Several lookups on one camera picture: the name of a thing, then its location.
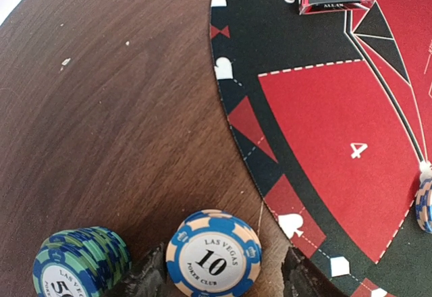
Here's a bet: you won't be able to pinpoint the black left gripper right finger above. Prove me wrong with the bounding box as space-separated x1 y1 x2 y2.
283 246 346 297

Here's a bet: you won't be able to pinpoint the blue cream poker chip stack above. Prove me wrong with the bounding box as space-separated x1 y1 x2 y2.
165 209 263 296

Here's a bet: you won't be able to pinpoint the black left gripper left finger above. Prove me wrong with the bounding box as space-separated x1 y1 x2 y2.
104 242 167 297

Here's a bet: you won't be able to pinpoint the blue cream chips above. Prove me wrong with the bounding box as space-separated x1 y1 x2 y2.
415 178 431 234

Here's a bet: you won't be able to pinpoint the round red black poker mat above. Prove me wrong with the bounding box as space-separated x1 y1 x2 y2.
210 0 431 296

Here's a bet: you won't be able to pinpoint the green poker chip stack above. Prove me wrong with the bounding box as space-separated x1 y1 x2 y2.
32 226 132 296

